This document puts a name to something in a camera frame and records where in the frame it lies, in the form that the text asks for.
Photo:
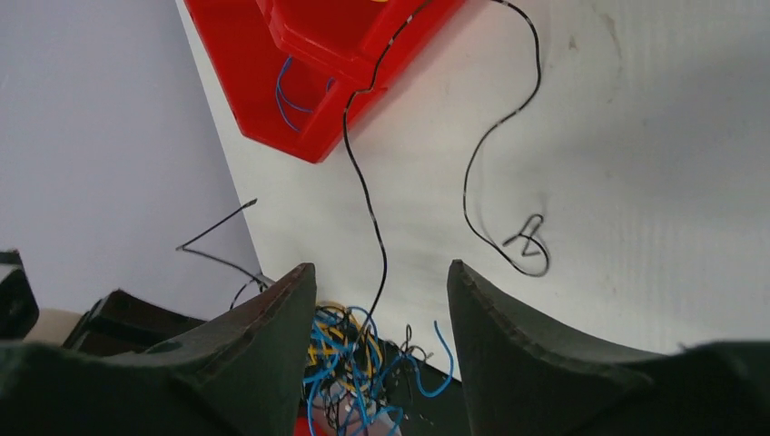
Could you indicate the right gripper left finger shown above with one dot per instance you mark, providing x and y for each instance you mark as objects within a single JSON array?
[{"x": 237, "y": 374}]

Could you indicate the red two-compartment plastic bin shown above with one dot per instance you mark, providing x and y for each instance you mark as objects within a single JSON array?
[{"x": 295, "y": 74}]

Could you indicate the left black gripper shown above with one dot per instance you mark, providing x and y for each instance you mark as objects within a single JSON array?
[{"x": 117, "y": 323}]

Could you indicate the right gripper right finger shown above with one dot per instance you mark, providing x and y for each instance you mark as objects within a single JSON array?
[{"x": 526, "y": 373}]

